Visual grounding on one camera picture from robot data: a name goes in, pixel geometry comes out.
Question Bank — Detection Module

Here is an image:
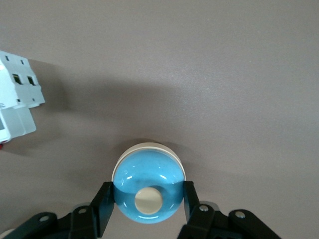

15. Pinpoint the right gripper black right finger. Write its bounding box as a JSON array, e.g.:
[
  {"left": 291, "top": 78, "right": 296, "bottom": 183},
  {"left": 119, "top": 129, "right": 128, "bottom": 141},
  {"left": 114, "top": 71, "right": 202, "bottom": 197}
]
[{"left": 178, "top": 181, "right": 285, "bottom": 239}]

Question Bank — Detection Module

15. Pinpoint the blue dome desk bell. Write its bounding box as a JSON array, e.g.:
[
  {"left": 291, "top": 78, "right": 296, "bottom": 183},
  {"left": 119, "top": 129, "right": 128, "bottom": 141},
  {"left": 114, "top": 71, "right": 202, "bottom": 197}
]
[{"left": 111, "top": 141, "right": 186, "bottom": 225}]

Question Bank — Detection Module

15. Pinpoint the brown table mat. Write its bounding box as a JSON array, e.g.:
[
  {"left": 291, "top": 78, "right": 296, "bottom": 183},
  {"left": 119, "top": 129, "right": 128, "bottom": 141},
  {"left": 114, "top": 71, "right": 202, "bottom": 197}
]
[{"left": 0, "top": 0, "right": 319, "bottom": 239}]

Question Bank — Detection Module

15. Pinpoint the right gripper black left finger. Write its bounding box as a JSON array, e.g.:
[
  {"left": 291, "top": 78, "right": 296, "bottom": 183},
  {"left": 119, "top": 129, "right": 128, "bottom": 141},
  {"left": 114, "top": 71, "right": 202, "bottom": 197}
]
[{"left": 0, "top": 182, "right": 116, "bottom": 239}]

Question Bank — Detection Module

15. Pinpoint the white circuit breaker red lever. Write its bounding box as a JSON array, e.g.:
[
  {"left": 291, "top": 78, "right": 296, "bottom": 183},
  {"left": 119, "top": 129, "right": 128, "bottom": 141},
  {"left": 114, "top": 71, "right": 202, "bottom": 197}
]
[{"left": 0, "top": 49, "right": 46, "bottom": 151}]

